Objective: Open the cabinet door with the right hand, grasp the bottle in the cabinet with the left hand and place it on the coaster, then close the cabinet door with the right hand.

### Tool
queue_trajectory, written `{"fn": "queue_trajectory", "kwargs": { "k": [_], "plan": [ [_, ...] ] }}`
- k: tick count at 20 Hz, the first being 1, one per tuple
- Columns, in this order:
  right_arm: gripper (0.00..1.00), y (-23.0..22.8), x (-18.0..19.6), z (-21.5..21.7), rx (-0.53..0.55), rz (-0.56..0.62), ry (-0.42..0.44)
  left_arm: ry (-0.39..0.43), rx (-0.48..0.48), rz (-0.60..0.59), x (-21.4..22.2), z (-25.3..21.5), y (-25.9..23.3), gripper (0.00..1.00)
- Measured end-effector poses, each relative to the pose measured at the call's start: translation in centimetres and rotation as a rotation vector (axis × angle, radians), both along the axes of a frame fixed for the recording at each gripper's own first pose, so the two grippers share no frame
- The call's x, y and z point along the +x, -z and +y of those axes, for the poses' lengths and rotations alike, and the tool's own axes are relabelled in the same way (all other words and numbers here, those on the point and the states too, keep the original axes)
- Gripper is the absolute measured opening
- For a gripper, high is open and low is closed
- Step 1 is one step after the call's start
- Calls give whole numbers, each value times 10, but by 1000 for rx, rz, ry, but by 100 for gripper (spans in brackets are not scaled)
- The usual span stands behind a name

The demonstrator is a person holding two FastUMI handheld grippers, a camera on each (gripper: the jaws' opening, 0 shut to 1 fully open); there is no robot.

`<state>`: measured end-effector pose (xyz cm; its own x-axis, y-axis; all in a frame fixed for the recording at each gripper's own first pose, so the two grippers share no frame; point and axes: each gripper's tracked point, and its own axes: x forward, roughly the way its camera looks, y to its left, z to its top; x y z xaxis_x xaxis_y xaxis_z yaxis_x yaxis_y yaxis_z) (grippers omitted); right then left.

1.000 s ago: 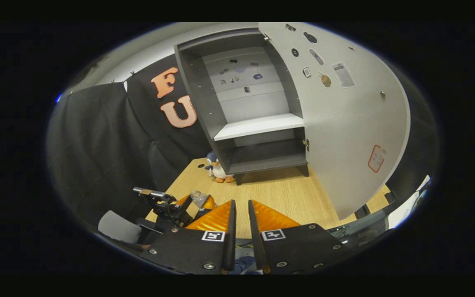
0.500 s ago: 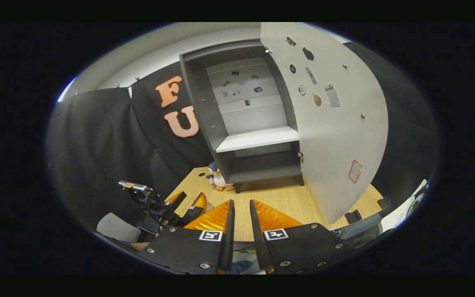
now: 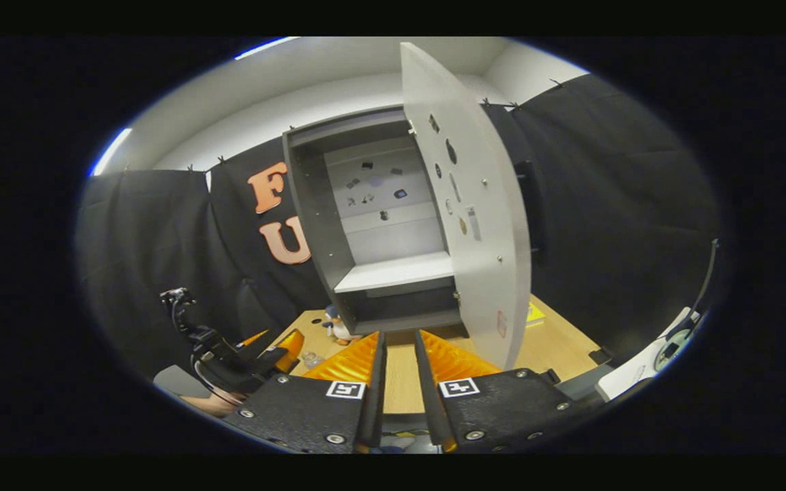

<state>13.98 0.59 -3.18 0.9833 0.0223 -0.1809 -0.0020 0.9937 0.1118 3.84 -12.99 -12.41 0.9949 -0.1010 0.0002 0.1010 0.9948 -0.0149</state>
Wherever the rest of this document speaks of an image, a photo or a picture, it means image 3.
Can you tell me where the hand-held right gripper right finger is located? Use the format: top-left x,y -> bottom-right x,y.
413,329 -> 602,452

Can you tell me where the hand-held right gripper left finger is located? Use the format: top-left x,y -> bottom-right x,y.
222,331 -> 387,454

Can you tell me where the grey cabinet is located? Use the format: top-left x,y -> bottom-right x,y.
282,106 -> 469,336

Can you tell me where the white cabinet door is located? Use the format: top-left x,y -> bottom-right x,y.
400,42 -> 532,371

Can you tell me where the white cabinet shelf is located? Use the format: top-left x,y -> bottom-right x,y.
334,251 -> 455,294

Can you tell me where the penguin plush toy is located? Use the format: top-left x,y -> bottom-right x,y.
321,305 -> 363,345

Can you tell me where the black backdrop cloth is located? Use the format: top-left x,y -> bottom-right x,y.
76,74 -> 725,383

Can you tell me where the long ceiling light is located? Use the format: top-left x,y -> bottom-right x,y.
91,128 -> 133,177

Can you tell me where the white device with cable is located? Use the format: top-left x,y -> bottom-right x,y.
596,239 -> 721,402

